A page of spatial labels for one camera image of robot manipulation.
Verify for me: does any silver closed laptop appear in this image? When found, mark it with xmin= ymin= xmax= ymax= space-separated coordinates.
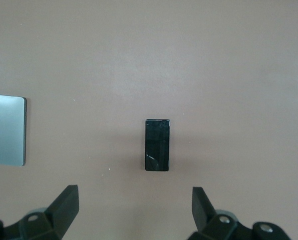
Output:
xmin=0 ymin=93 xmax=27 ymax=167

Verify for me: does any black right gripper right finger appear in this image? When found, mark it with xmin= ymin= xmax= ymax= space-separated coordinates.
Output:
xmin=188 ymin=186 xmax=290 ymax=240

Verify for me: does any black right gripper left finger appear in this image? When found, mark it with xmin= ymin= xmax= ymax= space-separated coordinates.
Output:
xmin=0 ymin=184 xmax=80 ymax=240

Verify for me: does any black smartphone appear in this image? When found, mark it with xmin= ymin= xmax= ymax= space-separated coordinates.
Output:
xmin=145 ymin=119 xmax=171 ymax=172

